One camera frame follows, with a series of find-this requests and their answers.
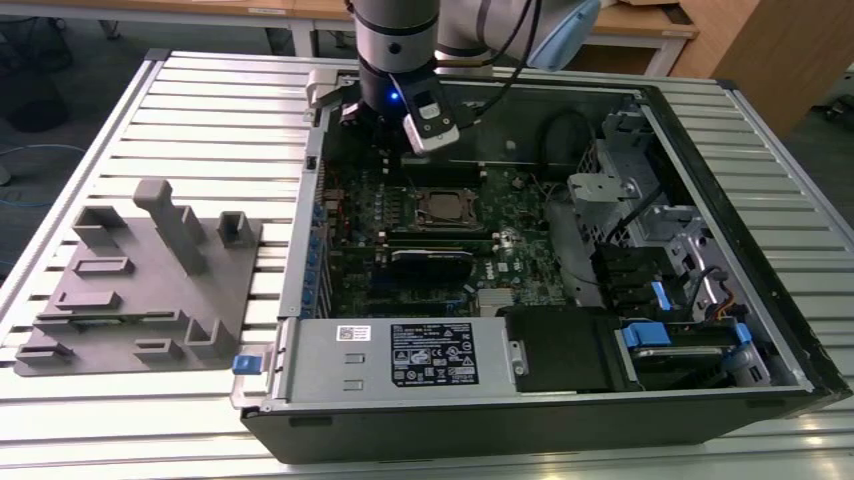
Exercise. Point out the metal locking lever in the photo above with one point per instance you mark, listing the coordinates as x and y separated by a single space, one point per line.
443 220

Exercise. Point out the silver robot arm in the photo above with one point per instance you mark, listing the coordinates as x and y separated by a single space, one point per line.
394 30

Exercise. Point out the RAM slot with white clips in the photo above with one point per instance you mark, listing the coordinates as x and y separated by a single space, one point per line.
447 162
447 174

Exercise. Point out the CPU socket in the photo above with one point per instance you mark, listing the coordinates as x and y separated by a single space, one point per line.
422 226

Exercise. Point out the black graphics card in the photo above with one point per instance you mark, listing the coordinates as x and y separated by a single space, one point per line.
430 272

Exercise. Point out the silver metal drive cage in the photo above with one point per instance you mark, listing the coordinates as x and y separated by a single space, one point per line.
600 187

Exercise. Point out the green motherboard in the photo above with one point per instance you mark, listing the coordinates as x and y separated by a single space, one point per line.
527 260

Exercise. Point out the wooden desk with white legs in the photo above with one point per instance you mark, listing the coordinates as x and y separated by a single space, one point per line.
640 25
133 6

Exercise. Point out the silver chipset heatsink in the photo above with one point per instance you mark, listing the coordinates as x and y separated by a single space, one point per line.
496 297

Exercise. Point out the black plastic disk bay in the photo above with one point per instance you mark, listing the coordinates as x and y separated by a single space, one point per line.
627 275

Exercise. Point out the silver power supply unit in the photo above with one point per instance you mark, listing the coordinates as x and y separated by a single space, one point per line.
320 365

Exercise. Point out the grey parts rack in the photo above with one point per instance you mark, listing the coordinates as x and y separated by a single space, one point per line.
160 310

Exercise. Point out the blue case latch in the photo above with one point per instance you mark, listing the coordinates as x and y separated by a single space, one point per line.
247 365

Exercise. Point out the blue drive bay tab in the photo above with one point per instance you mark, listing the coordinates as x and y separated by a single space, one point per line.
660 296

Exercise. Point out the wooden cabinet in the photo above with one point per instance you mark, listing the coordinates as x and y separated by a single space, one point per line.
767 50

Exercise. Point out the blue disk carrier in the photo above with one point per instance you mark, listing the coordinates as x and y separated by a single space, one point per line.
643 334

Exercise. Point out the black PC case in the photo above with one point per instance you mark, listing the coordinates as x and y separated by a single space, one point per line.
467 435

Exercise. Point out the hard disk drive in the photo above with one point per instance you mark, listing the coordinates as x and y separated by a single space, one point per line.
674 367

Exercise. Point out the black chair caster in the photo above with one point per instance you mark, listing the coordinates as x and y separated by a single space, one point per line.
842 107

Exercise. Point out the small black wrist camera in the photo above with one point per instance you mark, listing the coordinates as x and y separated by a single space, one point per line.
352 115

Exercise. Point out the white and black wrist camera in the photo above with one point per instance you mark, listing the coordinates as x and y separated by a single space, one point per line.
434 120

